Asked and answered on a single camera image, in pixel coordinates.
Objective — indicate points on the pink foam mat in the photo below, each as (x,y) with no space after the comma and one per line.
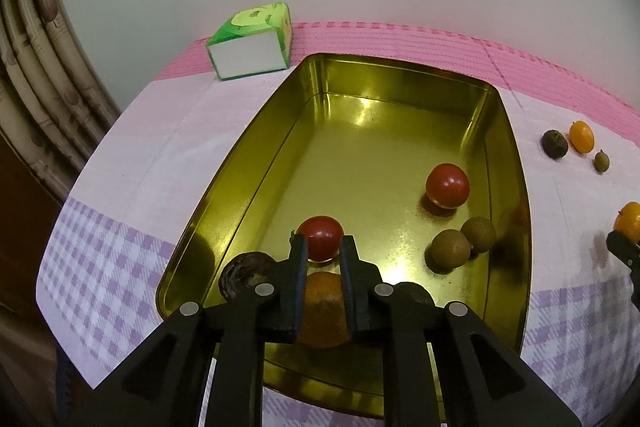
(400,39)

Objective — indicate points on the dark brown passion fruit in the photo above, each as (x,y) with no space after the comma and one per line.
(417,294)
(245,277)
(555,143)

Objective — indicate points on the large orange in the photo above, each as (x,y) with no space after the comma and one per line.
(322,312)

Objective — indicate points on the green and white tissue box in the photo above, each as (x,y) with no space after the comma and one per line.
(250,49)

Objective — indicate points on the bamboo furniture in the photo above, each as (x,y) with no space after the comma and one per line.
(45,82)

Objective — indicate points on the purple checked tablecloth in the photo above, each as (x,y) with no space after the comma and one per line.
(165,147)

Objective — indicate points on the red tomato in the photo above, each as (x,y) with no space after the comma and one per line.
(447,185)
(322,234)

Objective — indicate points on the brown longan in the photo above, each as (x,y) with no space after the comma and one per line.
(450,249)
(480,232)

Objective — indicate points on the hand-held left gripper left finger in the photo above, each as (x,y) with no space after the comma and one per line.
(299,287)

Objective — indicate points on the small green fruit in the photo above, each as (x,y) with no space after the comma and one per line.
(601,161)

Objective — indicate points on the small orange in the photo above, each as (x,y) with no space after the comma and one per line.
(581,136)
(629,222)

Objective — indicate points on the gold and maroon tin box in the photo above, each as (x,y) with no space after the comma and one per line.
(380,157)

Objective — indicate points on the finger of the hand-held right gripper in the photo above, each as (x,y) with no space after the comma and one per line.
(622,249)

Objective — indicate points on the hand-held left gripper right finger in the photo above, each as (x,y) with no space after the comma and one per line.
(346,292)

